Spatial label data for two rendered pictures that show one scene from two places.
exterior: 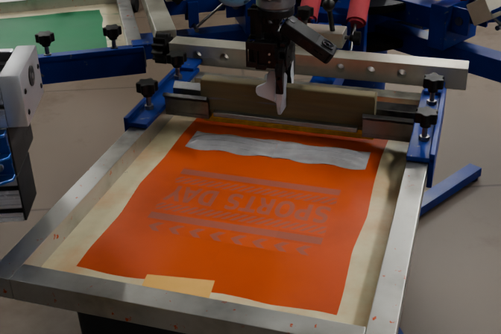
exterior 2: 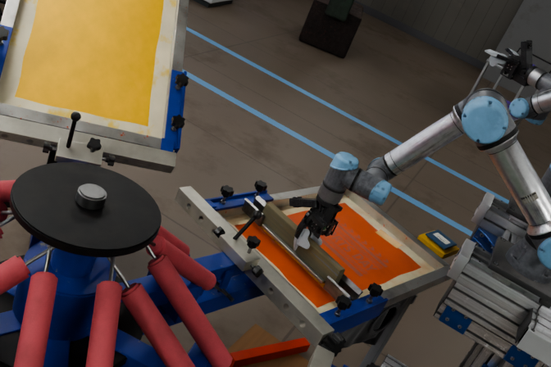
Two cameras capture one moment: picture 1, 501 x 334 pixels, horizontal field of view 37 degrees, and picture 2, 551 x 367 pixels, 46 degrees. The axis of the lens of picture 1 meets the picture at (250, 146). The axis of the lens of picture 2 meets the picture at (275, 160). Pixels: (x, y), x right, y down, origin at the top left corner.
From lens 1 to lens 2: 3.17 m
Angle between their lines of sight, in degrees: 123
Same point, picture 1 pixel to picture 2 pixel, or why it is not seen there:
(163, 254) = (388, 250)
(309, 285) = (345, 211)
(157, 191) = (378, 274)
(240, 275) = (365, 228)
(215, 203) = (357, 253)
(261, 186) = (331, 246)
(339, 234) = not seen: hidden behind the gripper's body
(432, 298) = not seen: outside the picture
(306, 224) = not seen: hidden behind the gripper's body
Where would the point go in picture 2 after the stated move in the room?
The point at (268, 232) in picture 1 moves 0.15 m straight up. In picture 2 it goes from (344, 230) to (361, 198)
